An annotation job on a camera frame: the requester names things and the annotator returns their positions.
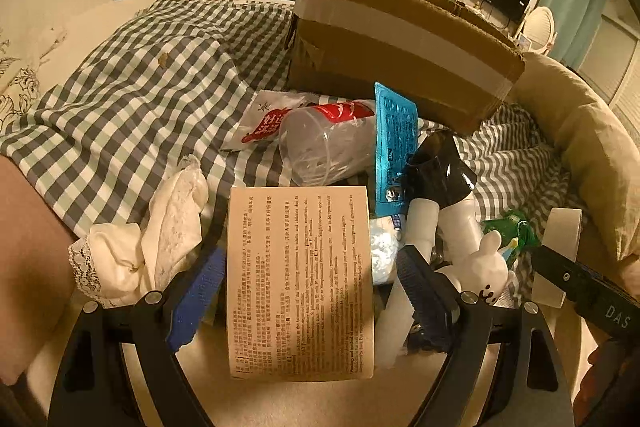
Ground green packet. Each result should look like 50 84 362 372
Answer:
482 210 541 269

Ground blue blister pill pack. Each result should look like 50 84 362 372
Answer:
374 82 418 217

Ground translucent white tube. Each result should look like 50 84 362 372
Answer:
374 198 439 369

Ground brown cardboard box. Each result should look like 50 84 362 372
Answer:
285 0 525 135

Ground white lace sock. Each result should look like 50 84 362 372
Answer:
68 155 208 308

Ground white rabbit figurine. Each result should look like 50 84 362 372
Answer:
437 231 515 306

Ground black white hair dryer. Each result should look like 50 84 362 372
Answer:
401 130 483 265

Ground person's bare leg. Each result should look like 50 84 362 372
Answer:
1 157 76 386

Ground beige pillow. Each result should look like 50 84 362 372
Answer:
511 53 639 294

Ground white oval mirror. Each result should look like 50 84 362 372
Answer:
515 6 558 55

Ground red white sachet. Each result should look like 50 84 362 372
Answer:
220 90 308 150

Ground grey white checkered cloth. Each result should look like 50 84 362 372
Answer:
0 0 582 308

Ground floral white bedsheet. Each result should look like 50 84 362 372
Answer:
0 27 66 133

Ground printed paper leaflet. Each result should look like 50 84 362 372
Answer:
226 185 374 381

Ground white tissue pack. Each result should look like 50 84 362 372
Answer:
370 215 405 285

